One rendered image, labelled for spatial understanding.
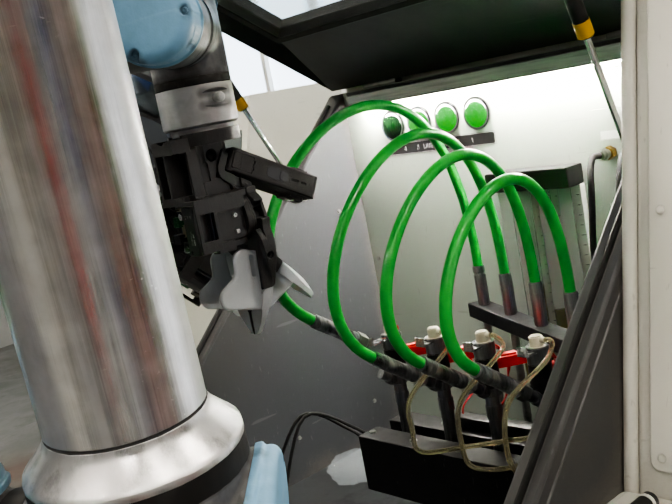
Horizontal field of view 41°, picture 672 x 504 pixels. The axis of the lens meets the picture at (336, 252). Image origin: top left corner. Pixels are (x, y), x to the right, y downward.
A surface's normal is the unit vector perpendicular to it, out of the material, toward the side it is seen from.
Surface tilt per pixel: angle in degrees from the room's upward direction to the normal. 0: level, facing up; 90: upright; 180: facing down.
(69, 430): 95
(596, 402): 90
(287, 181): 90
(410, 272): 90
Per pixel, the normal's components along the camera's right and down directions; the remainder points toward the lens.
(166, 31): -0.04, 0.17
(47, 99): 0.39, 0.16
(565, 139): -0.73, 0.24
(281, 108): 0.55, 0.03
